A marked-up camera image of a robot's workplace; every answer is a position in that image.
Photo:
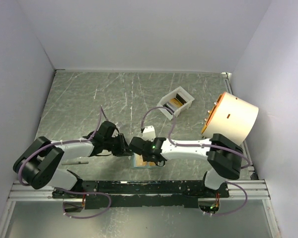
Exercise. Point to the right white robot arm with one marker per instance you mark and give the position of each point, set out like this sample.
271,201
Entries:
223,155

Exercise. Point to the gold card in tray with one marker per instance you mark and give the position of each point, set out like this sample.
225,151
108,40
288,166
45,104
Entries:
175,102

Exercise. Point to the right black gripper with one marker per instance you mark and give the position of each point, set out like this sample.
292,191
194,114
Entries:
144,158

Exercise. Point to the aluminium extrusion frame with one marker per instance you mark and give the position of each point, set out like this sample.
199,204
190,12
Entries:
247,213

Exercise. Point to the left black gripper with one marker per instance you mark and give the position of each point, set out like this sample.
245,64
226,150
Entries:
122,150

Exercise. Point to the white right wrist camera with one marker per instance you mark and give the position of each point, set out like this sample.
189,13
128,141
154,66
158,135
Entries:
148,133

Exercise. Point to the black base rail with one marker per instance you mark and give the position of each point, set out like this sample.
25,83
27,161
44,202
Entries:
185,193

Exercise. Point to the green card holder wallet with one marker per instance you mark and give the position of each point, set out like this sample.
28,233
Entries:
151,164

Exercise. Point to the beige cylindrical drum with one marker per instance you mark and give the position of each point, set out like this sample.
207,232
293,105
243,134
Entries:
232,117

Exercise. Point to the white card tray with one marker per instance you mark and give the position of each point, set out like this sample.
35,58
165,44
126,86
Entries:
182,95

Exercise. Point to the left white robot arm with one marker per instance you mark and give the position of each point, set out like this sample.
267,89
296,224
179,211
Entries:
38,165

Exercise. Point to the black card in tray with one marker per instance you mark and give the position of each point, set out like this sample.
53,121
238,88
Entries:
171,107

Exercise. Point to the small metal rod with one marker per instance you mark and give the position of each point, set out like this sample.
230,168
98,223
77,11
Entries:
75,163

